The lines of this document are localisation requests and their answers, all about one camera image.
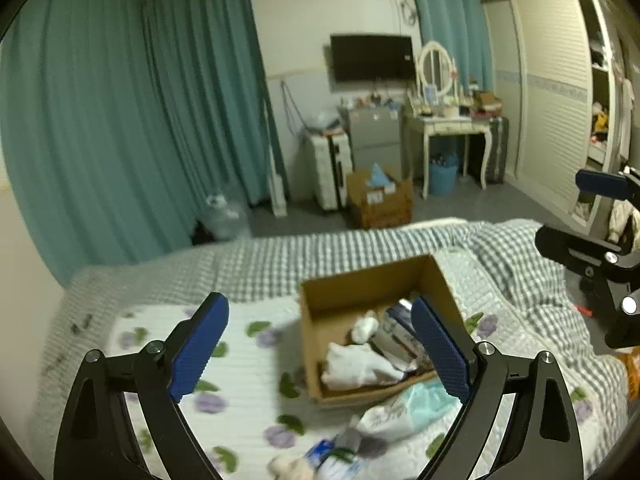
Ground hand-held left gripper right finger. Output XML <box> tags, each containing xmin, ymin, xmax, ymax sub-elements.
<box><xmin>410</xmin><ymin>295</ymin><xmax>586</xmax><ymax>480</ymax></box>

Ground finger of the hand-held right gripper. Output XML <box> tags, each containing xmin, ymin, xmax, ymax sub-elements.
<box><xmin>574</xmin><ymin>167</ymin><xmax>640</xmax><ymax>202</ymax></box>
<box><xmin>534</xmin><ymin>225</ymin><xmax>640</xmax><ymax>352</ymax></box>

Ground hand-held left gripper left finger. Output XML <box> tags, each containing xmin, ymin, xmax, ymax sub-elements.
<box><xmin>54</xmin><ymin>291</ymin><xmax>231</xmax><ymax>480</ymax></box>

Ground plastic pack of tissues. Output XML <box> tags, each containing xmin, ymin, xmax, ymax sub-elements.
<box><xmin>356</xmin><ymin>379</ymin><xmax>463</xmax><ymax>442</ymax></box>

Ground floral white bed sheet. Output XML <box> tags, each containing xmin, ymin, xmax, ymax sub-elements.
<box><xmin>107</xmin><ymin>296</ymin><xmax>596</xmax><ymax>480</ymax></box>

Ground white sock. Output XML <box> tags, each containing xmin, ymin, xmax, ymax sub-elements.
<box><xmin>350</xmin><ymin>310</ymin><xmax>381</xmax><ymax>345</ymax></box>

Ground white cloth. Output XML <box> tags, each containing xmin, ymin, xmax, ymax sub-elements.
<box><xmin>320</xmin><ymin>342</ymin><xmax>407</xmax><ymax>391</ymax></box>

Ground white sliding wardrobe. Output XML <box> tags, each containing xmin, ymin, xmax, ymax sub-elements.
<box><xmin>480</xmin><ymin>0</ymin><xmax>623</xmax><ymax>226</ymax></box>

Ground dark grey suitcase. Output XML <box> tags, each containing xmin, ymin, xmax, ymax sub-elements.
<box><xmin>481</xmin><ymin>116</ymin><xmax>510</xmax><ymax>186</ymax></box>

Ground grey sock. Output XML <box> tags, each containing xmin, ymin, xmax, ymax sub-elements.
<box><xmin>334</xmin><ymin>416</ymin><xmax>387</xmax><ymax>460</ymax></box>

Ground bed with checked floral bedding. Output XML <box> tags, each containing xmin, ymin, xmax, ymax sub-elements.
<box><xmin>30</xmin><ymin>217</ymin><xmax>632</xmax><ymax>480</ymax></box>

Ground clear water jug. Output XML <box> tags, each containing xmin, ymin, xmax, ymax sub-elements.
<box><xmin>202</xmin><ymin>187</ymin><xmax>252</xmax><ymax>241</ymax></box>

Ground blue waste bin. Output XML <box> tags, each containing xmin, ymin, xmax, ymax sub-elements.
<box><xmin>428</xmin><ymin>161</ymin><xmax>459</xmax><ymax>197</ymax></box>

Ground blue white small packet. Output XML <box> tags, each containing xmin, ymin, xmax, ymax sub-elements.
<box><xmin>304</xmin><ymin>439</ymin><xmax>368</xmax><ymax>480</ymax></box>

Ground brown cardboard box with cloth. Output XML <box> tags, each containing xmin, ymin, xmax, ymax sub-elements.
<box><xmin>345</xmin><ymin>162</ymin><xmax>415</xmax><ymax>231</ymax></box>

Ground white dressing table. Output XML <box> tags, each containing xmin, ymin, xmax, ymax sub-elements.
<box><xmin>402</xmin><ymin>92</ymin><xmax>493</xmax><ymax>200</ymax></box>

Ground teal cloth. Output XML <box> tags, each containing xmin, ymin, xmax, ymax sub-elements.
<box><xmin>366</xmin><ymin>162</ymin><xmax>393</xmax><ymax>190</ymax></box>

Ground white oval vanity mirror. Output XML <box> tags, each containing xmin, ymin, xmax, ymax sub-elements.
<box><xmin>415</xmin><ymin>41</ymin><xmax>458</xmax><ymax>101</ymax></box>

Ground white suitcase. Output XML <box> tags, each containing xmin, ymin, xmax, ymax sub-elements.
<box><xmin>305</xmin><ymin>130</ymin><xmax>354</xmax><ymax>212</ymax></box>

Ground teal narrow curtain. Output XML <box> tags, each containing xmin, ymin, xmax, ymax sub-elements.
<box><xmin>405</xmin><ymin>0</ymin><xmax>495</xmax><ymax>95</ymax></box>

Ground grey cabinet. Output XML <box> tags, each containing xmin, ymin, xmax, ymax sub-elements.
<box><xmin>338</xmin><ymin>105</ymin><xmax>407</xmax><ymax>175</ymax></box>

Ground teal window curtain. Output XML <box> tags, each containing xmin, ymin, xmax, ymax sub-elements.
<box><xmin>0</xmin><ymin>0</ymin><xmax>290</xmax><ymax>288</ymax></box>

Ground black wall television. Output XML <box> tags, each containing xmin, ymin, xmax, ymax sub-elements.
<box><xmin>329</xmin><ymin>33</ymin><xmax>417</xmax><ymax>83</ymax></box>

